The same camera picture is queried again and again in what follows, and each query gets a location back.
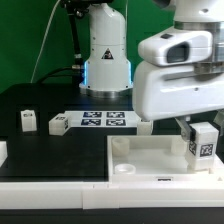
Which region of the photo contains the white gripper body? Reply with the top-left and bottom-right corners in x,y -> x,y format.
132,61 -> 224,121

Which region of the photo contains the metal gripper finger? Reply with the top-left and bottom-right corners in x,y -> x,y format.
176,117 -> 196,142
214,110 -> 224,127

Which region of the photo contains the white square tabletop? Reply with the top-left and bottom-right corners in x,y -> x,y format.
107,135 -> 224,183

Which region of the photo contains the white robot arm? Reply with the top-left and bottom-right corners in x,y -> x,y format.
80,0 -> 224,122

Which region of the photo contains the white fiducial marker sheet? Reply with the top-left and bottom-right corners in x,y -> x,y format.
66,111 -> 140,128

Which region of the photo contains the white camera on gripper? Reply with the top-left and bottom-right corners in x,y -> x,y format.
138,27 -> 213,67

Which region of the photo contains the black cable bundle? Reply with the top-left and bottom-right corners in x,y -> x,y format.
35,65 -> 84,84

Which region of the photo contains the white cable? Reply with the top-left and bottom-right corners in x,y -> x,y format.
30,0 -> 63,84

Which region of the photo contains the white obstacle fence wall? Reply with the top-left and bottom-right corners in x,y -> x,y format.
0,139 -> 224,210

